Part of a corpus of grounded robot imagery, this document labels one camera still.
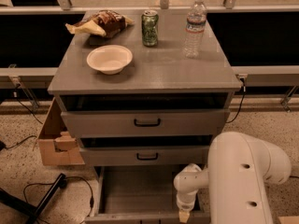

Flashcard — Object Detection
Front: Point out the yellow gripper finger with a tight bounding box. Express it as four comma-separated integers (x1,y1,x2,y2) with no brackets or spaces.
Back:
178,210,190,224

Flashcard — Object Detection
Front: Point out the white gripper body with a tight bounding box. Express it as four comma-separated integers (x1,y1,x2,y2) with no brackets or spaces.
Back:
173,163,208,212

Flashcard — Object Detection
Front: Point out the grey bottom drawer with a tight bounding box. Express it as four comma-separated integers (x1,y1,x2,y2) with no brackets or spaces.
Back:
84,165,213,224

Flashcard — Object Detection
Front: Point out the grey drawer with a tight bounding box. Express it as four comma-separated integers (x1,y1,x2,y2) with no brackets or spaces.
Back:
79,146,208,166
62,109,229,138
84,165,213,224

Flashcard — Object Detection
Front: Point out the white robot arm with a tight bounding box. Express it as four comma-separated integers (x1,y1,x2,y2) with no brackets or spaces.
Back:
174,132,292,224

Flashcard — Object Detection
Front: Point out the grey middle drawer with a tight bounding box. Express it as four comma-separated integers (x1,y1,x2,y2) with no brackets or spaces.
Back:
79,146,208,166

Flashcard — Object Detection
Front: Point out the grey top drawer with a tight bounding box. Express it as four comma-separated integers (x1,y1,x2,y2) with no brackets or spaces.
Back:
62,109,229,138

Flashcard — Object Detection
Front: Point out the grey drawer cabinet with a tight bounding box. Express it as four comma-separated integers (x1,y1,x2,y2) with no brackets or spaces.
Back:
47,8,243,173

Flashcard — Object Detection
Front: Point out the cardboard box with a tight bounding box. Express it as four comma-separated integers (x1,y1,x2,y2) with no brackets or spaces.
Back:
37,100,84,166

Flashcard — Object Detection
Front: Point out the white paper bowl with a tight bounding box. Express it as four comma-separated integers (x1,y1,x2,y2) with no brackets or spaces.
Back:
86,45,133,75

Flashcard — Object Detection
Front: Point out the clear plastic water bottle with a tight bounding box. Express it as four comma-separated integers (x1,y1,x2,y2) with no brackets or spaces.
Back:
183,0,207,59

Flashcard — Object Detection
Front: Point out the green soda can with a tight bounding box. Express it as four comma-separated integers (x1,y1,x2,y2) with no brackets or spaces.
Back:
141,10,159,47

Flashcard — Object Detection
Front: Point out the brown yellow chip bag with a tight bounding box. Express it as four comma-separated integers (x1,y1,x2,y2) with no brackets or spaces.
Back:
65,10,135,38

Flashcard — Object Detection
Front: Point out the black stand leg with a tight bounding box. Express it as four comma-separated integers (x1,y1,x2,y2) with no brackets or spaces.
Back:
0,173,67,224

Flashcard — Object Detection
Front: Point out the black cable behind cabinet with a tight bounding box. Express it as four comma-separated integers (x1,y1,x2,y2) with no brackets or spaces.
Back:
225,77,247,124

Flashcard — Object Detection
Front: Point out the black cable left floor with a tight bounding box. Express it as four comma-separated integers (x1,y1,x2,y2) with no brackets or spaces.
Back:
22,175,95,224

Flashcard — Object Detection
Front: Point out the metal window rail frame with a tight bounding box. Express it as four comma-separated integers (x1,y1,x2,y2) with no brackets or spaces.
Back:
1,0,299,100

